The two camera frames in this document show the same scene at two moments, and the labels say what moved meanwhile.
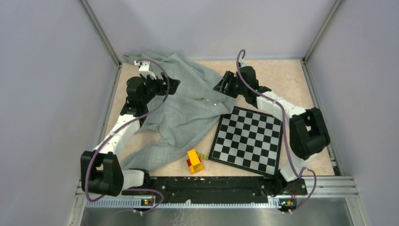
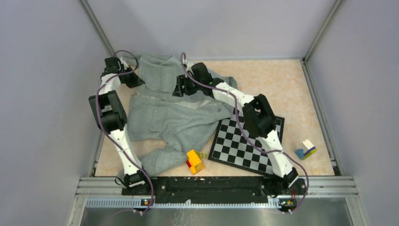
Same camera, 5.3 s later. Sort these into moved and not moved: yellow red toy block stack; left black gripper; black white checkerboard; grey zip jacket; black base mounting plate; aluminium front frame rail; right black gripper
Moved: left black gripper; grey zip jacket; right black gripper
Not moved: aluminium front frame rail; black white checkerboard; yellow red toy block stack; black base mounting plate
